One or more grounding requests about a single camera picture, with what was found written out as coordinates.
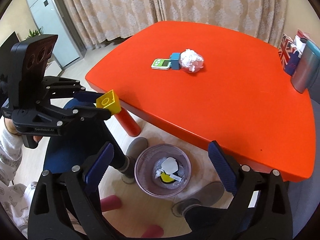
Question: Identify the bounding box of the person's leg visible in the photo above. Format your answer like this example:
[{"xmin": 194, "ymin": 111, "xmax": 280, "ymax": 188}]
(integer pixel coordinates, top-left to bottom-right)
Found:
[
  {"xmin": 178, "ymin": 197, "xmax": 253, "ymax": 240},
  {"xmin": 43, "ymin": 97, "xmax": 129, "ymax": 180}
]

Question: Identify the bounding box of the yellow toy brick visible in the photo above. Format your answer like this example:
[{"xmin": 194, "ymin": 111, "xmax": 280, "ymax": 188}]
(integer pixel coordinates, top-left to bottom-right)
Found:
[{"xmin": 96, "ymin": 89, "xmax": 122, "ymax": 117}]

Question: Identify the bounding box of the blue toy brick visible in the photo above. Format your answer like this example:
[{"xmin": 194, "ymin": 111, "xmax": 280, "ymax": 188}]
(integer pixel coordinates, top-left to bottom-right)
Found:
[{"xmin": 171, "ymin": 52, "xmax": 182, "ymax": 71}]

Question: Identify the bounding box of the red table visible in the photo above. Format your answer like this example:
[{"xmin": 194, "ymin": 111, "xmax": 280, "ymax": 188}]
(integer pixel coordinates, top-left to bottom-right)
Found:
[{"xmin": 85, "ymin": 21, "xmax": 314, "ymax": 183}]

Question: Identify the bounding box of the tall silver refrigerator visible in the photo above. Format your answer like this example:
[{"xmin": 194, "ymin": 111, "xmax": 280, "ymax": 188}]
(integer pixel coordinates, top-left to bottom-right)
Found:
[{"xmin": 26, "ymin": 0, "xmax": 87, "ymax": 70}]

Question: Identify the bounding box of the white patterned garment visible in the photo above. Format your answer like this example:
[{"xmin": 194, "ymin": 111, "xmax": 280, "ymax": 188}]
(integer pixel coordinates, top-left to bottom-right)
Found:
[{"xmin": 0, "ymin": 180, "xmax": 38, "ymax": 233}]

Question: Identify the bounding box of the grey tumbler with teal lid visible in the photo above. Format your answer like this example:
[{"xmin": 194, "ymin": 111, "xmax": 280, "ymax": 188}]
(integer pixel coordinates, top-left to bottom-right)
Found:
[{"xmin": 291, "ymin": 41, "xmax": 320, "ymax": 93}]

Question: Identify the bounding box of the person's left hand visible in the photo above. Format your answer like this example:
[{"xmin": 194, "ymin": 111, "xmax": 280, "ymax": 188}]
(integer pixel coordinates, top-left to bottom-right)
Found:
[{"xmin": 4, "ymin": 117, "xmax": 23, "ymax": 137}]

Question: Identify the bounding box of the person's right leg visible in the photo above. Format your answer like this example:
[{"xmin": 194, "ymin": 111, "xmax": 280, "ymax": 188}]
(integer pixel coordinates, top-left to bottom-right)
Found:
[{"xmin": 178, "ymin": 197, "xmax": 253, "ymax": 240}]

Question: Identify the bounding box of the large crumpled white tissue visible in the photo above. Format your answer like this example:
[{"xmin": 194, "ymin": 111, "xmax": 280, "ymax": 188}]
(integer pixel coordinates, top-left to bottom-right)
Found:
[{"xmin": 180, "ymin": 49, "xmax": 204, "ymax": 71}]

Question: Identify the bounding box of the person's left leg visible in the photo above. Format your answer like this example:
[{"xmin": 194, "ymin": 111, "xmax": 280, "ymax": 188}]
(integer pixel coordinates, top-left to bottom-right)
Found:
[{"xmin": 43, "ymin": 97, "xmax": 129, "ymax": 180}]

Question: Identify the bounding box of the black television screen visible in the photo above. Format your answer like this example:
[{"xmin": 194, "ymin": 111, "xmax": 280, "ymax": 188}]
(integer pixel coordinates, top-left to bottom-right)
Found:
[{"xmin": 0, "ymin": 31, "xmax": 20, "ymax": 58}]

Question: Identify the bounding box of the green digital timer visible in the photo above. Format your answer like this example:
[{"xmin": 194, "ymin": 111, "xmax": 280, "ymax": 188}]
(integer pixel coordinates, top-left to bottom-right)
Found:
[{"xmin": 151, "ymin": 58, "xmax": 172, "ymax": 70}]

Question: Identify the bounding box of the grey slipper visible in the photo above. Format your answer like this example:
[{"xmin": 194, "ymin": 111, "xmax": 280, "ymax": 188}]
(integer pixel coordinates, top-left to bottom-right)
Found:
[
  {"xmin": 121, "ymin": 137, "xmax": 148, "ymax": 183},
  {"xmin": 172, "ymin": 181, "xmax": 225, "ymax": 217}
]

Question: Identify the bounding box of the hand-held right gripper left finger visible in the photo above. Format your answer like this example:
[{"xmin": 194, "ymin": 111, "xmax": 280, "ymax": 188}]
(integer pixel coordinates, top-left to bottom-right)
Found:
[{"xmin": 27, "ymin": 142, "xmax": 115, "ymax": 240}]

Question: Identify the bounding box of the pink translucent trash bin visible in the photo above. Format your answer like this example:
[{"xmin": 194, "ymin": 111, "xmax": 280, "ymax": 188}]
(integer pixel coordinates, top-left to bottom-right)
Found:
[{"xmin": 134, "ymin": 144, "xmax": 192, "ymax": 197}]

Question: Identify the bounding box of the person's left forearm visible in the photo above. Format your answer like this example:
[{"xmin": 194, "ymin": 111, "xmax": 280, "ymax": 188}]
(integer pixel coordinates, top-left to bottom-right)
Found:
[{"xmin": 0, "ymin": 124, "xmax": 23, "ymax": 187}]

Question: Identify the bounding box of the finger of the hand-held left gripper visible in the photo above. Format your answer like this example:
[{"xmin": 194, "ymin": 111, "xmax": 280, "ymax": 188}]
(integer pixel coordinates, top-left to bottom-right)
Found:
[
  {"xmin": 45, "ymin": 76, "xmax": 103, "ymax": 104},
  {"xmin": 50, "ymin": 106, "xmax": 111, "ymax": 128}
]

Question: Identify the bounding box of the green potted plant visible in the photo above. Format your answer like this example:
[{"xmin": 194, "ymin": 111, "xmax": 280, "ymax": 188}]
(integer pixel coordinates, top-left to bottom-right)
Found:
[{"xmin": 25, "ymin": 28, "xmax": 44, "ymax": 41}]

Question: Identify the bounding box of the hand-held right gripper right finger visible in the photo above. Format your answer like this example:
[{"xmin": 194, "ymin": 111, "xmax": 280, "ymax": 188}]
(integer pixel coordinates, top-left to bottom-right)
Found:
[{"xmin": 208, "ymin": 141, "xmax": 293, "ymax": 240}]

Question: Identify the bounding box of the flag print tissue box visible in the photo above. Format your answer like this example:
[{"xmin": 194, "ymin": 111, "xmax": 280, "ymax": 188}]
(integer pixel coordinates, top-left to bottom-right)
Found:
[{"xmin": 278, "ymin": 29, "xmax": 310, "ymax": 77}]

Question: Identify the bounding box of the beige patterned curtain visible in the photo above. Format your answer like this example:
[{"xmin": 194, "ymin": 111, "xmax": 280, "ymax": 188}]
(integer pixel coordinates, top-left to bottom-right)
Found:
[{"xmin": 59, "ymin": 0, "xmax": 290, "ymax": 49}]

